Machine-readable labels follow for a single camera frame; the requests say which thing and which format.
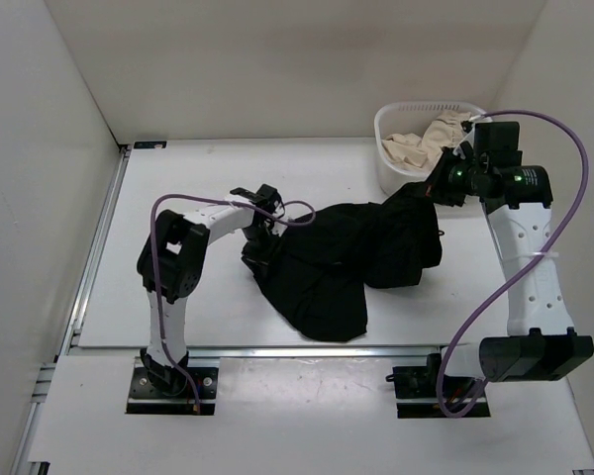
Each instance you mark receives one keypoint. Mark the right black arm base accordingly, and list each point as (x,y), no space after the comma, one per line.
(415,390)

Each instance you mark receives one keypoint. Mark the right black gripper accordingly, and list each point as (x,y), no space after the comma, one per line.
(438,189)

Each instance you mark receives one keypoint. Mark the beige trousers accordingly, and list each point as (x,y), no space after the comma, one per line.
(414,153)

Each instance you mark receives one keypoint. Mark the left aluminium table rail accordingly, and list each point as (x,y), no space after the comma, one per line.
(83,292)

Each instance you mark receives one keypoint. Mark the black trousers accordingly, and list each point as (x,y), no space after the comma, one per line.
(315,274)

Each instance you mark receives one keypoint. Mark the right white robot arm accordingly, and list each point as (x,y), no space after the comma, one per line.
(541,343)

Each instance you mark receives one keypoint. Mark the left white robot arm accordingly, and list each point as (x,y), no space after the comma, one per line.
(171,265)

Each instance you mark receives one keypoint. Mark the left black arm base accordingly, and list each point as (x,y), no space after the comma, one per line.
(150,395)

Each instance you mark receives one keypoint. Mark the white plastic basket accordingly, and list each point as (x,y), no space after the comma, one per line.
(405,118)

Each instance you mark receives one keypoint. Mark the front aluminium table rail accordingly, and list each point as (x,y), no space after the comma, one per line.
(309,351)

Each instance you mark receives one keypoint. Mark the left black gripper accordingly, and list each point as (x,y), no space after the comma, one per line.
(262,260)

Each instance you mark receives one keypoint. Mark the dark label sticker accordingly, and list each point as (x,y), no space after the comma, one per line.
(150,145)

